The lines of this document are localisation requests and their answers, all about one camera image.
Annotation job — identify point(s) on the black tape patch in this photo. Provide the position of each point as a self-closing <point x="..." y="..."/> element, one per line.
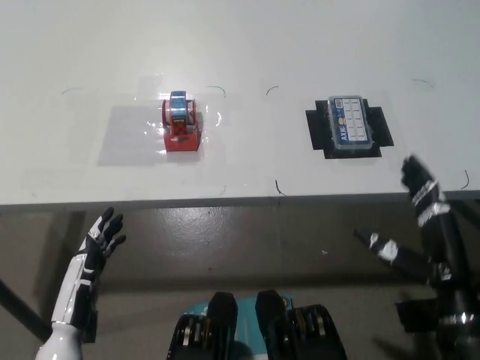
<point x="318" y="127"/>

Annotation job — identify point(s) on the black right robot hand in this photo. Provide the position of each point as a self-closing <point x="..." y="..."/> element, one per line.
<point x="438" y="228"/>

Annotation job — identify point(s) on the black diagonal bar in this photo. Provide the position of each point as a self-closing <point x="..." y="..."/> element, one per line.
<point x="22" y="309"/>

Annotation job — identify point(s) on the red tape dispenser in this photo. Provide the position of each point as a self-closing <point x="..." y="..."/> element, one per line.
<point x="180" y="140"/>

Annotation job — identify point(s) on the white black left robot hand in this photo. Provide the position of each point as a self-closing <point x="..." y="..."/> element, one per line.
<point x="80" y="270"/>

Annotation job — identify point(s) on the clear plastic screw box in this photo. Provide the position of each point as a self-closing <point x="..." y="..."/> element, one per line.
<point x="352" y="122"/>

